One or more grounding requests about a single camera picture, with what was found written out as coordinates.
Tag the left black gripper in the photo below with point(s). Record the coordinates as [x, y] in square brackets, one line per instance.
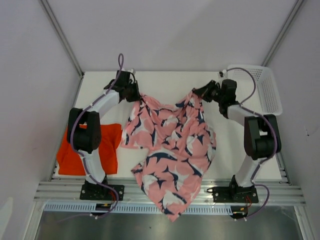
[136, 96]

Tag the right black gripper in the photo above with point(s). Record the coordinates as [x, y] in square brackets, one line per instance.
[203, 91]

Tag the pink patterned shorts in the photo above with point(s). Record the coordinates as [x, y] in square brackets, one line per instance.
[181, 148]

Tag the orange shorts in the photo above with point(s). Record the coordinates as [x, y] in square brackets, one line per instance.
[70, 163]

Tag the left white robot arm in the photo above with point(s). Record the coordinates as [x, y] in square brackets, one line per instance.
[84, 132]

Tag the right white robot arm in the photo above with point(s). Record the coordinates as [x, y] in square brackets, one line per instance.
[261, 140]

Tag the white plastic basket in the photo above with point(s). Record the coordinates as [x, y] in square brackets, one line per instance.
[256, 84]

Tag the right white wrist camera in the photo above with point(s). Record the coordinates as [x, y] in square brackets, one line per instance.
[223, 74]

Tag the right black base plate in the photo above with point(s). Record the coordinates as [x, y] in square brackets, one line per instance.
[234, 194]

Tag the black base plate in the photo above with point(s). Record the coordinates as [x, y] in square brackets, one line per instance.
[95, 192]
[234, 194]

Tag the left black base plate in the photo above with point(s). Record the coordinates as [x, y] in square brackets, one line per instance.
[95, 192]

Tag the slotted cable duct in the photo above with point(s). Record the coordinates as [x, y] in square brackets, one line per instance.
[137, 208]

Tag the aluminium mounting rail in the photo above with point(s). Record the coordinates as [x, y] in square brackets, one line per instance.
[73, 190]

